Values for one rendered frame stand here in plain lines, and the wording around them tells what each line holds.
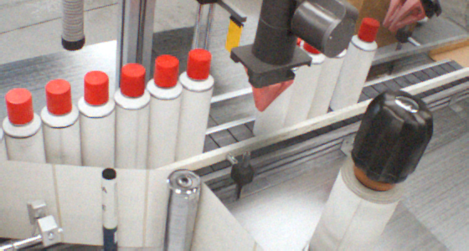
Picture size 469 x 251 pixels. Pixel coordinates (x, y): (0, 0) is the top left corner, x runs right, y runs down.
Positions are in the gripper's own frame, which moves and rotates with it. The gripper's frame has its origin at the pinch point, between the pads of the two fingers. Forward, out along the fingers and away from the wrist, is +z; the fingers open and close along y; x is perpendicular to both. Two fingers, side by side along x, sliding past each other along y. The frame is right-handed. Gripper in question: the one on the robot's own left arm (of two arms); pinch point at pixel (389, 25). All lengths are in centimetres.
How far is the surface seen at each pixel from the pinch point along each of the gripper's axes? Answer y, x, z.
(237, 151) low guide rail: 4.5, -16.1, 35.1
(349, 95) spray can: 2.4, 2.7, 15.4
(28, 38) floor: -190, 54, 98
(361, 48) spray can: 1.6, -4.8, 7.7
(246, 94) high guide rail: -2.6, -15.3, 27.7
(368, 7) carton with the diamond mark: -17.6, 16.9, -4.5
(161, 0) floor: -205, 121, 40
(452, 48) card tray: -12, 57, -19
